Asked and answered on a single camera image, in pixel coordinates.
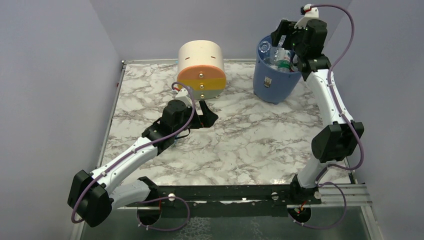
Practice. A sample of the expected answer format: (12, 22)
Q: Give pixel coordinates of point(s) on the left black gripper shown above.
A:
(201, 118)

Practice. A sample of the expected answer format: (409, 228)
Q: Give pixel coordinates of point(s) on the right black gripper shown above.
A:
(283, 32)

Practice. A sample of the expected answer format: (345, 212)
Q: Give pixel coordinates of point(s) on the clear blue tinted bottle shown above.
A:
(264, 50)

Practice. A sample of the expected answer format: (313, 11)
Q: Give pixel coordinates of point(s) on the green white label bottle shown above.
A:
(283, 61)

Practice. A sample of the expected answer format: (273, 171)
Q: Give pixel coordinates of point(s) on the clear unlabelled bottle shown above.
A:
(274, 51)

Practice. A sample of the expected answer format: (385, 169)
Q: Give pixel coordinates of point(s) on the red nongfu label bottle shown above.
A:
(294, 64)

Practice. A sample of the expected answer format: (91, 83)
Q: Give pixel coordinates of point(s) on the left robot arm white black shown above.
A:
(93, 196)

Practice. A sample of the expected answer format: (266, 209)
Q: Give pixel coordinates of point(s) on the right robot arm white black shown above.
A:
(341, 133)

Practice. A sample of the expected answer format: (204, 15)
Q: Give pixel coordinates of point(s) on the blue plastic bin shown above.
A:
(269, 84)

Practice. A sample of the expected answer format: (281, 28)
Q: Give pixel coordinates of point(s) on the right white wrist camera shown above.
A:
(308, 12)

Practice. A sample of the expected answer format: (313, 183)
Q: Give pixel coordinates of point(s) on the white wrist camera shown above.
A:
(184, 95)
(308, 12)

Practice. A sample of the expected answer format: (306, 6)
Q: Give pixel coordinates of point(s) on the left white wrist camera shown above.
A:
(184, 95)

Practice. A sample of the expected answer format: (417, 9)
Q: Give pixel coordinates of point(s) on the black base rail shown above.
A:
(224, 201)

